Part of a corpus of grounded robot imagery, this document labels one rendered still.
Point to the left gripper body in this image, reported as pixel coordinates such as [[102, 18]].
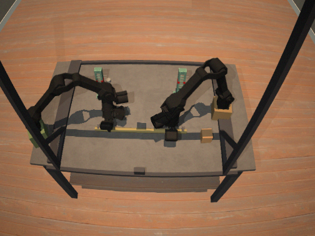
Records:
[[107, 123]]

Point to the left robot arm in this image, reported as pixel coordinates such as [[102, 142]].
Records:
[[106, 93]]

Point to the black metal frame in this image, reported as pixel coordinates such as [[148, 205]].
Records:
[[297, 37]]

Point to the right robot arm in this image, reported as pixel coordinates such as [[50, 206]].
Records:
[[176, 101]]

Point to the long yellow rod with olive band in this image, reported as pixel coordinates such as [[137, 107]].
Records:
[[140, 130]]

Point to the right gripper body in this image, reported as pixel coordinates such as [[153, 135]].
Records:
[[172, 134]]

